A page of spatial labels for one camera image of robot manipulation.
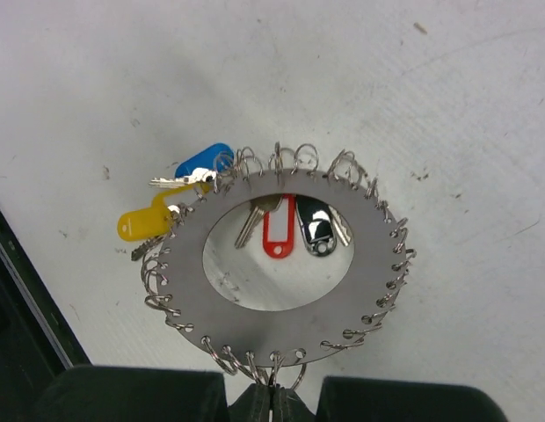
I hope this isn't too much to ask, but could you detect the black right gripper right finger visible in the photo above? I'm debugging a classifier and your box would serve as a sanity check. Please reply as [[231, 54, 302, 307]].
[[271, 385, 316, 422]]

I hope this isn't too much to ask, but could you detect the silver key inside disc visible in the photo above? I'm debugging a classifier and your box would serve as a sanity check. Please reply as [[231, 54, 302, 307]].
[[234, 194, 281, 249]]

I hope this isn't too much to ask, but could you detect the red key tag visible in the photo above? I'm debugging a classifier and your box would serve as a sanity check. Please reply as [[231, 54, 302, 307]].
[[262, 194, 295, 259]]

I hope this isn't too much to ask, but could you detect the silver key by blue tag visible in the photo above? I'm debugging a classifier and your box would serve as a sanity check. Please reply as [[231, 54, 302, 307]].
[[149, 168, 217, 189]]

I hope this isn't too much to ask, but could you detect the yellow key tag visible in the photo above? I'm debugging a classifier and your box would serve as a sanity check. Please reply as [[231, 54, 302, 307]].
[[117, 183, 211, 242]]

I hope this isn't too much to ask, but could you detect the black table edge rail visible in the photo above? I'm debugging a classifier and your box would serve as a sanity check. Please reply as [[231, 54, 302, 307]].
[[0, 210, 91, 421]]

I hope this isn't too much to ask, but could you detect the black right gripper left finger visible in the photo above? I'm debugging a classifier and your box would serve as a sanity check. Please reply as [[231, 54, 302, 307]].
[[229, 383, 272, 422]]

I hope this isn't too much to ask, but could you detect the black chrome key fob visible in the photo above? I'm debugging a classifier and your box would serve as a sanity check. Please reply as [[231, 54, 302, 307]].
[[295, 195, 337, 258]]

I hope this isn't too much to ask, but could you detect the silver key by yellow tag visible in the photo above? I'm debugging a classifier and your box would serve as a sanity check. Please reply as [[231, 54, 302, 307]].
[[131, 234, 166, 262]]

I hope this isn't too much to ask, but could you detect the blue key tag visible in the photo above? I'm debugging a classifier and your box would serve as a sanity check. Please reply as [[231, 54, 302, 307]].
[[175, 142, 235, 178]]

